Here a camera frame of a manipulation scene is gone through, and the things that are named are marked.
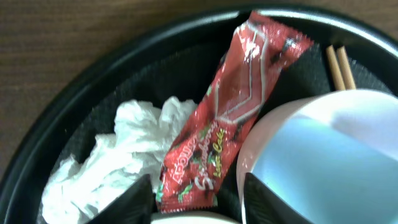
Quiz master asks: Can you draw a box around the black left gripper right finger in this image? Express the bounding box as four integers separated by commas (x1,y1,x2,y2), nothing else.
243,172,311,224

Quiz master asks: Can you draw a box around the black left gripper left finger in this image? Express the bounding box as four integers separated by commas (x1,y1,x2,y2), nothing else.
88,174,154,224

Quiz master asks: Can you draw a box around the white tissue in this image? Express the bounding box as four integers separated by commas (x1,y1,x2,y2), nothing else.
41,96,197,223

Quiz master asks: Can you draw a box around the light blue cup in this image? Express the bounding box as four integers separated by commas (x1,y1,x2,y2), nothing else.
250,110,398,224

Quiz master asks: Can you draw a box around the red strawberry snack wrapper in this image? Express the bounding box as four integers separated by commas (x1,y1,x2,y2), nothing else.
155,11,312,213

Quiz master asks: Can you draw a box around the light grey plate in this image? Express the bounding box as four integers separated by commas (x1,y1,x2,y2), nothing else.
151,211,239,224

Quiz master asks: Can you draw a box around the white pink bowl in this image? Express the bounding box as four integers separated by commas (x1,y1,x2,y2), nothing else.
236,90,397,223

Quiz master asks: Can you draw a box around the wooden chopstick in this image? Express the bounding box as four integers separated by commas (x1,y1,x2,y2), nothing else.
326,45,345,91
336,46,356,90

